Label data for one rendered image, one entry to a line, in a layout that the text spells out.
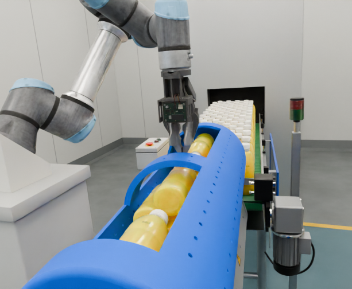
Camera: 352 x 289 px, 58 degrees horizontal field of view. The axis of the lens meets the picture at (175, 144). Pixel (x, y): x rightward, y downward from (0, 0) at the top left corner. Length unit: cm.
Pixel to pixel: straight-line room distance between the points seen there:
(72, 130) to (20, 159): 20
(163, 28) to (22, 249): 63
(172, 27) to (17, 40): 374
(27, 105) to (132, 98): 501
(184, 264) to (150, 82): 543
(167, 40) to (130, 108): 532
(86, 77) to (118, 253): 78
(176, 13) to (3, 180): 61
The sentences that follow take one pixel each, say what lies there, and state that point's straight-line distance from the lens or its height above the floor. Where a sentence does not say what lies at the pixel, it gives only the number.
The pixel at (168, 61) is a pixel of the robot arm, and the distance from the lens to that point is 73.
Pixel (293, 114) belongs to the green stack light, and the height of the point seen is 119.
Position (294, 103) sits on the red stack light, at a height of 124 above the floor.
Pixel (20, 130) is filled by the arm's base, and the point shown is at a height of 130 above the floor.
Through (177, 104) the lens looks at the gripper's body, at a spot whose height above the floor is 136.
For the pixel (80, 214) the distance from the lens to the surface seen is 108.
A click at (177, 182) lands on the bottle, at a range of 70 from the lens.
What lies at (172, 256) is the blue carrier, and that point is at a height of 121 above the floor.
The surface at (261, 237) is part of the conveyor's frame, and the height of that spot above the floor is 55.
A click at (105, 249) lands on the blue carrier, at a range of 42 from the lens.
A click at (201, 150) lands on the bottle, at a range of 99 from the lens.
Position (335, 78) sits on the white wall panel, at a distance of 531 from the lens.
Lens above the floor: 145
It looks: 14 degrees down
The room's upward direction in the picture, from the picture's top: 4 degrees counter-clockwise
